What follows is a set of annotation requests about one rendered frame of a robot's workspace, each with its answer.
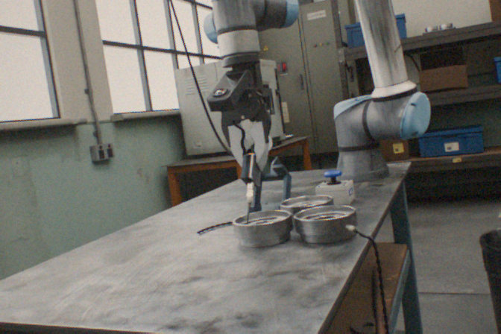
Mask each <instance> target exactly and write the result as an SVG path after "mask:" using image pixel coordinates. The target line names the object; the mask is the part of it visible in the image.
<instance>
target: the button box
mask: <svg viewBox="0 0 501 334"><path fill-rule="evenodd" d="M315 193H316V195H329V196H332V197H333V201H334V205H345V206H350V205H351V204H352V202H353V201H354V200H355V195H354V188H353V180H342V181H339V180H337V181H336V182H335V183H331V181H330V182H323V183H321V184H320V185H319V186H317V187H315Z"/></svg>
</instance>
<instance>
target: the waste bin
mask: <svg viewBox="0 0 501 334"><path fill-rule="evenodd" d="M479 244H480V246H481V248H482V259H483V263H484V268H485V271H486V272H487V276H488V283H489V288H490V292H491V299H492V304H493V308H494V315H495V319H496V324H497V332H498V334H501V228H500V229H495V230H491V231H488V232H486V233H484V234H482V235H481V236H480V238H479Z"/></svg>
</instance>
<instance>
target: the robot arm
mask: <svg viewBox="0 0 501 334"><path fill-rule="evenodd" d="M300 1H303V0H211V2H212V8H213V12H211V13H209V14H208V15H207V16H206V17H205V19H204V23H203V28H204V33H205V35H206V36H207V39H208V40H209V41H210V42H212V43H214V44H216V45H217V49H219V52H220V58H221V59H223V60H222V61H221V62H222V67H223V68H232V70H231V71H226V73H225V74H224V76H223V77H222V78H221V80H220V81H219V82H218V84H217V85H216V86H215V88H214V89H213V91H212V92H211V93H210V94H209V96H208V97H207V99H206V100H207V103H208V106H209V110H210V112H221V129H222V132H223V134H224V137H225V139H226V141H227V144H228V145H229V147H230V149H231V151H232V152H233V155H234V157H235V158H236V160H237V162H238V163H239V165H240V166H241V167H242V162H243V155H246V152H247V151H248V141H247V139H246V138H245V130H244V129H243V128H242V125H241V122H242V121H244V120H247V119H249V120H250V121H251V122H256V123H255V124H254V125H253V126H252V127H251V129H250V135H251V137H252V138H253V140H254V143H255V146H254V151H255V153H256V164H257V167H258V169H259V171H262V170H263V169H264V167H265V164H266V161H267V159H268V152H269V150H270V149H271V147H272V140H271V137H270V136H269V133H270V130H271V115H275V109H274V99H273V94H272V88H263V84H262V74H261V69H260V58H259V55H258V53H260V49H259V38H258V33H259V32H261V31H265V30H268V29H270V28H276V29H281V28H288V27H290V26H292V25H293V24H294V23H295V21H296V19H297V17H298V14H299V4H298V3H299V2H300ZM355 1H356V6H357V10H358V14H359V20H360V23H361V26H362V33H363V36H364V40H365V45H366V49H367V53H368V59H369V62H370V65H371V71H372V75H373V79H374V84H375V90H374V91H373V93H372V95H365V96H361V97H358V98H352V99H349V100H346V101H343V102H340V103H338V104H337V105H335V107H334V116H335V118H334V121H335V127H336V133H337V140H338V150H339V158H338V165H337V169H336V170H339V171H341V173H342V175H341V176H338V177H336V180H339V181H342V180H353V183H358V182H366V181H372V180H379V179H383V178H386V177H388V176H389V175H390V174H389V168H388V165H387V163H386V161H385V159H384V156H383V155H382V152H381V150H380V146H379V141H385V140H396V139H403V140H407V139H413V138H418V137H420V136H422V135H423V134H424V133H425V131H426V129H427V128H428V125H429V120H430V104H429V99H428V98H427V97H426V95H425V94H424V93H421V92H418V90H417V87H416V84H414V83H412V82H411V81H410V80H409V78H408V75H407V71H406V64H405V60H404V56H403V50H402V46H401V43H400V37H399V33H398V29H397V23H396V19H395V15H394V9H393V5H392V1H391V0H355ZM269 96H271V102H270V97H269ZM265 97H268V106H269V107H268V106H267V104H266V100H265ZM271 103H272V108H273V109H271ZM268 110H269V111H270V112H268Z"/></svg>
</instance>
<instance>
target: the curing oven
mask: <svg viewBox="0 0 501 334"><path fill-rule="evenodd" d="M193 69H194V72H195V76H196V78H197V81H198V85H199V87H200V90H201V94H202V96H203V99H204V102H205V105H206V107H207V110H208V112H209V115H210V118H211V119H212V123H213V124H214V126H215V129H216V131H217V133H218V135H219V136H220V138H221V141H222V142H223V143H224V144H225V146H226V147H227V148H228V149H229V150H230V151H231V149H230V147H229V145H228V144H227V141H226V139H225V137H224V134H223V132H222V129H221V112H210V110H209V106H208V103H207V100H206V99H207V97H208V96H209V94H210V93H211V92H212V91H213V89H214V88H215V86H216V85H217V84H218V82H219V81H220V80H221V78H222V77H223V76H224V74H225V73H226V71H231V70H232V68H223V67H222V62H221V60H220V61H215V62H211V63H205V64H201V65H197V66H193ZM260 69H261V74H262V84H263V88H272V94H273V99H274V109H275V115H271V130H270V133H269V136H270V137H271V140H272V143H273V142H277V145H280V144H282V143H281V140H284V139H286V132H285V126H284V120H283V108H282V103H281V97H280V88H279V82H278V77H277V67H276V61H273V60H262V59H260ZM174 73H175V79H176V84H177V93H178V98H179V104H180V113H181V118H182V123H183V133H184V138H185V143H186V153H187V156H189V155H194V159H199V156H198V155H199V154H209V153H216V152H223V151H225V150H224V148H223V147H222V145H221V143H220V142H219V141H218V139H217V137H216V135H215V133H214V131H213V129H212V127H211V125H210V123H209V120H208V118H207V115H206V113H205V110H204V107H203V104H202V102H201V99H200V96H199V94H198V90H197V87H196V85H195V81H194V78H193V76H192V72H191V69H190V67H186V68H182V69H175V70H174ZM255 123H256V122H251V121H250V120H249V119H247V120H244V121H242V122H241V125H242V128H243V129H244V130H245V138H246V139H247V141H248V149H249V148H251V145H253V143H254V140H253V138H252V137H251V133H250V129H251V127H252V126H253V125H254V124H255Z"/></svg>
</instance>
